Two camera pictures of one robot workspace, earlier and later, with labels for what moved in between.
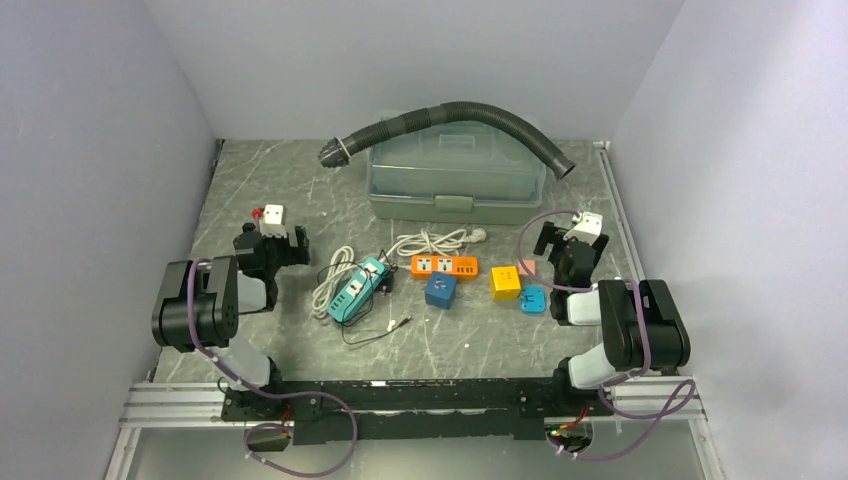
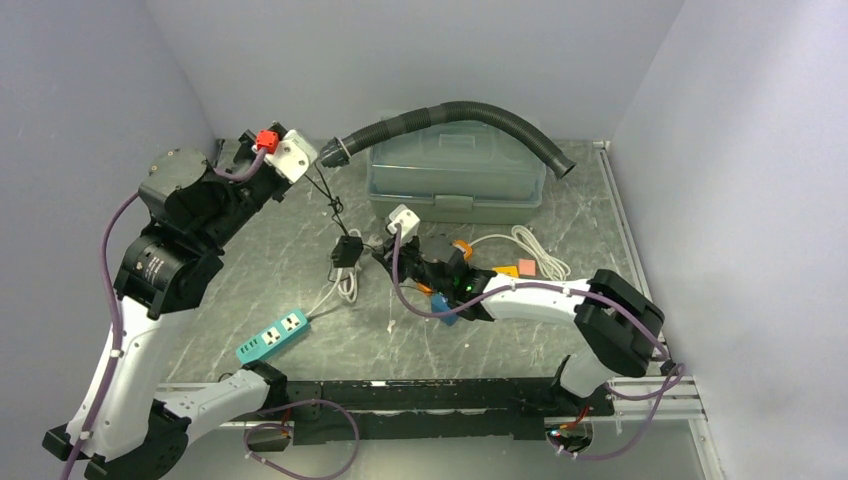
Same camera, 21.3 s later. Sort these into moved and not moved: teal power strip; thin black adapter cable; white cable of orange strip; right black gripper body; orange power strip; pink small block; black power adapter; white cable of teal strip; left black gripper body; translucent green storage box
Moved: left black gripper body; thin black adapter cable; white cable of teal strip; black power adapter; orange power strip; right black gripper body; teal power strip; white cable of orange strip
Not moved: pink small block; translucent green storage box
